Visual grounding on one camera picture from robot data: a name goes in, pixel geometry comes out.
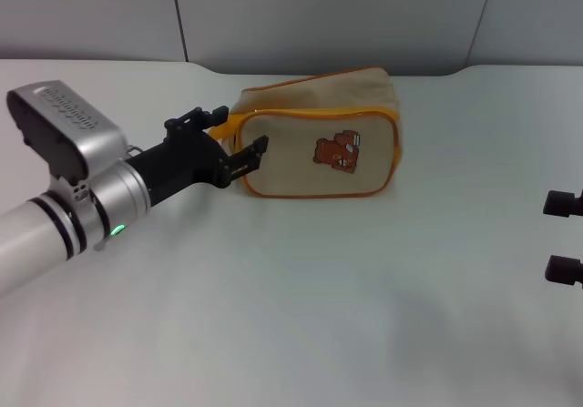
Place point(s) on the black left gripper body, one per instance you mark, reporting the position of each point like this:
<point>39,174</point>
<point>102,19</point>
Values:
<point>182,161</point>

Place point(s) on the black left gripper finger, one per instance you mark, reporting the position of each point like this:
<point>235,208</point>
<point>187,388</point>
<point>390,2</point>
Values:
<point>250,156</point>
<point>196,120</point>

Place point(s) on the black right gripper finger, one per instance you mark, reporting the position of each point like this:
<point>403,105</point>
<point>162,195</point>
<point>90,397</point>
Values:
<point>562,203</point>
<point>564,270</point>

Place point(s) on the beige yellow bear food bag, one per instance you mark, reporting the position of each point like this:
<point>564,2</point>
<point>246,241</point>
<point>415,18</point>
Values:
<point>300,165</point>

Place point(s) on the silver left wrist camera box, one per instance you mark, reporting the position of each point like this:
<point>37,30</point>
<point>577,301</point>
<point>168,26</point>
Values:
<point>68,125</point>

